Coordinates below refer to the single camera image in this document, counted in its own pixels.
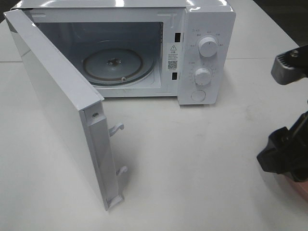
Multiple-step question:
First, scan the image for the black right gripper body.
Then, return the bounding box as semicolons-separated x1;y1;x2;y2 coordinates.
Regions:
288;112;308;182

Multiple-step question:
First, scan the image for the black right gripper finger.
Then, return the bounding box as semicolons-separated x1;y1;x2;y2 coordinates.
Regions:
257;127;301;182

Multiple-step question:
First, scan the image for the pink round plate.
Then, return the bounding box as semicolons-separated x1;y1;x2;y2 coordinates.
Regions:
284;174;308;207

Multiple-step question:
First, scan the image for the white timer knob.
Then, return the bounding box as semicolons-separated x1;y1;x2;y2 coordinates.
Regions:
194;68;212;86

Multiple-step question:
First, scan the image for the white microwave door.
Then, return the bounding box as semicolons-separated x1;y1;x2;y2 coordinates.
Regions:
4;10;127;210

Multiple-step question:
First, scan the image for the white upper power knob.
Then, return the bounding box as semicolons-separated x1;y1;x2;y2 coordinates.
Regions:
197;35;218;58

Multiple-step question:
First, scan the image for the white microwave oven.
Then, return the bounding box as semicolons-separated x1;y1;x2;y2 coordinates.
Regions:
9;0;236;105

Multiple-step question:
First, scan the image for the white warning label sticker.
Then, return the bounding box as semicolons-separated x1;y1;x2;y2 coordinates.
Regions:
167;43;180;71

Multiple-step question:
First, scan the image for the glass microwave turntable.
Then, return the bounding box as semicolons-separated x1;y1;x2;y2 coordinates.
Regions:
83;49;143;86

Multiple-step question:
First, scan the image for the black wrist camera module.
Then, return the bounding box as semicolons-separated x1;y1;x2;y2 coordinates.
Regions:
271;45;308;85

